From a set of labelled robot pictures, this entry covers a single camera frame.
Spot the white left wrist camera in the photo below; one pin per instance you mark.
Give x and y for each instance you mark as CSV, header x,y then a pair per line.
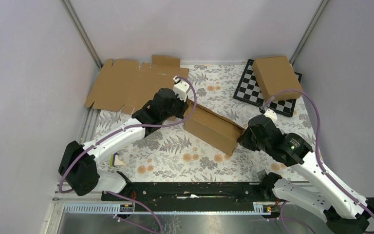
x,y
181,88

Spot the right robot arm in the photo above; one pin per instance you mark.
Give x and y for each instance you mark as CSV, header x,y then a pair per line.
x,y
342,209

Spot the black white chessboard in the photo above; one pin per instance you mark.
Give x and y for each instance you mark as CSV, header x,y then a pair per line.
x,y
249,92

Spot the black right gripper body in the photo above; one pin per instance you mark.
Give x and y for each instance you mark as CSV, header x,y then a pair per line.
x,y
248,141

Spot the flat cardboard sheet stack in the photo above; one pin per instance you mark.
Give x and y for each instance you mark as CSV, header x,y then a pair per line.
x,y
126,85

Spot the floral patterned table mat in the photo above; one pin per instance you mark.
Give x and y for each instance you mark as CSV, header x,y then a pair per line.
x,y
173,154

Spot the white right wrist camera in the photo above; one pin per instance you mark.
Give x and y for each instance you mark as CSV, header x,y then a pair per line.
x,y
269,113

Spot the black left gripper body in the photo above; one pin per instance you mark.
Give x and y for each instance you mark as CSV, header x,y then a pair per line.
x,y
177,109

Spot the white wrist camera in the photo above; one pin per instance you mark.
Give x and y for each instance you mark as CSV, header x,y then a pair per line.
x,y
181,88
269,113

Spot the small green purple block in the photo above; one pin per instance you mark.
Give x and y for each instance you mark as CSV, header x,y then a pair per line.
x,y
115,161

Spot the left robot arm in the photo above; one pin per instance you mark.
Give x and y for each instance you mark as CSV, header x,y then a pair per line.
x,y
79,166

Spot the closed brown cardboard box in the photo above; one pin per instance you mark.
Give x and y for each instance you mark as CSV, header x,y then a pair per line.
x,y
276,78

